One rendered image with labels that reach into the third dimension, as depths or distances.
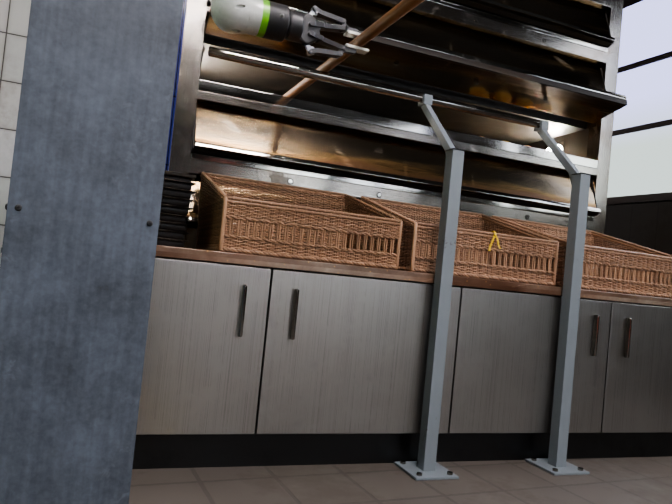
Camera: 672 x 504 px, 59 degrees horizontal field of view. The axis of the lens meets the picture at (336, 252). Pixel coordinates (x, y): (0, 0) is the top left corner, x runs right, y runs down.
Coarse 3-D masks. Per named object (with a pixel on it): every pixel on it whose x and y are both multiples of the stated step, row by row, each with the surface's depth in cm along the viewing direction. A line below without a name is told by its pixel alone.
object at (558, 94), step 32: (224, 32) 213; (320, 32) 212; (352, 64) 232; (384, 64) 231; (416, 64) 231; (448, 64) 230; (480, 64) 233; (480, 96) 254; (512, 96) 254; (544, 96) 253; (576, 96) 253; (608, 96) 256
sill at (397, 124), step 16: (240, 96) 214; (256, 96) 216; (272, 96) 218; (320, 112) 225; (336, 112) 227; (352, 112) 229; (400, 128) 237; (416, 128) 239; (432, 128) 242; (480, 144) 250; (496, 144) 253; (512, 144) 256; (576, 160) 268; (592, 160) 271
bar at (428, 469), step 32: (256, 64) 178; (288, 64) 181; (416, 96) 197; (544, 128) 214; (448, 160) 178; (448, 192) 176; (576, 192) 194; (448, 224) 175; (576, 224) 192; (448, 256) 175; (576, 256) 192; (448, 288) 175; (576, 288) 192; (448, 320) 175; (576, 320) 192; (416, 480) 166
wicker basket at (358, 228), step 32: (224, 192) 170; (256, 192) 211; (320, 192) 221; (224, 224) 162; (256, 224) 165; (288, 224) 168; (320, 224) 173; (352, 224) 176; (384, 224) 180; (288, 256) 168; (320, 256) 172; (352, 256) 176; (384, 256) 180
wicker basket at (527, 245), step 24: (408, 216) 233; (480, 216) 245; (408, 240) 188; (432, 240) 186; (456, 240) 189; (480, 240) 192; (504, 240) 195; (528, 240) 198; (552, 240) 204; (408, 264) 185; (432, 264) 186; (456, 264) 188; (480, 264) 191; (504, 264) 195; (528, 264) 198; (552, 264) 203
